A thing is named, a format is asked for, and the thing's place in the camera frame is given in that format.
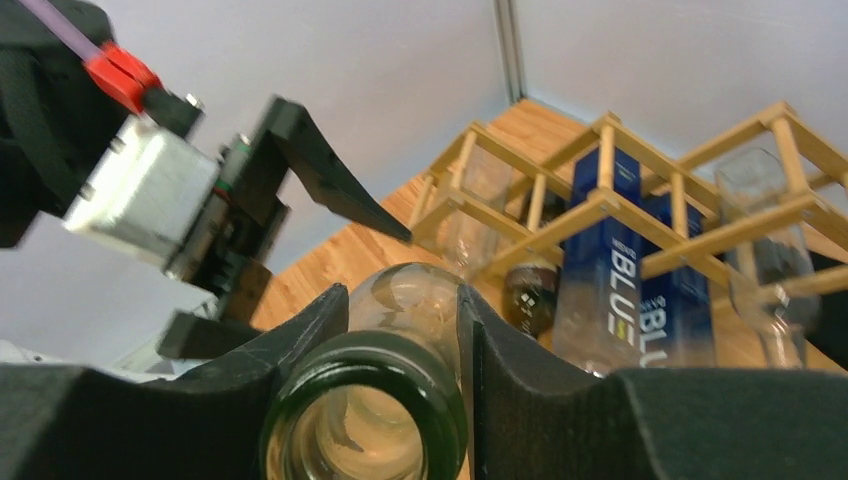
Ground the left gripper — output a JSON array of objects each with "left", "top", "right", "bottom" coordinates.
[{"left": 156, "top": 96, "right": 412, "bottom": 360}]

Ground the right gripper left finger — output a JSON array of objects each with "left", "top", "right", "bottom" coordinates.
[{"left": 1, "top": 284, "right": 348, "bottom": 479}]

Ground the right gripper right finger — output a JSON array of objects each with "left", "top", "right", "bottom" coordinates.
[{"left": 457, "top": 285, "right": 847, "bottom": 479}]

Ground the clear bottle pale label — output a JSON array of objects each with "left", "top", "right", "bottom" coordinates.
[{"left": 260, "top": 262, "right": 468, "bottom": 479}]

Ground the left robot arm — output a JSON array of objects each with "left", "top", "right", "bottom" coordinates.
[{"left": 1, "top": 1, "right": 411, "bottom": 360}]

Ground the dark brown wine bottle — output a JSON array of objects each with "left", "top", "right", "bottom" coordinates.
[{"left": 502, "top": 260, "right": 559, "bottom": 339}]

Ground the blue square bottle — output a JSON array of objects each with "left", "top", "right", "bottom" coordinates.
[
  {"left": 639, "top": 192, "right": 720, "bottom": 371},
  {"left": 553, "top": 146, "right": 644, "bottom": 376}
]

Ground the small clear bottle lower left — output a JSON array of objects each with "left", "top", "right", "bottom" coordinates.
[{"left": 438, "top": 146, "right": 513, "bottom": 280}]

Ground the clear bottle behind rack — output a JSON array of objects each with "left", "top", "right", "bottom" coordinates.
[{"left": 714, "top": 148, "right": 821, "bottom": 369}]

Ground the wooden wine rack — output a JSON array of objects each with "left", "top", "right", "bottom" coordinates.
[{"left": 407, "top": 100, "right": 848, "bottom": 313}]

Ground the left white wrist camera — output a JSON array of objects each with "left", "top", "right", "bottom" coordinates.
[{"left": 63, "top": 115, "right": 219, "bottom": 269}]

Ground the aluminium rail frame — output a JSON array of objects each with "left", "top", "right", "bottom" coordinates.
[{"left": 493, "top": 0, "right": 527, "bottom": 104}]

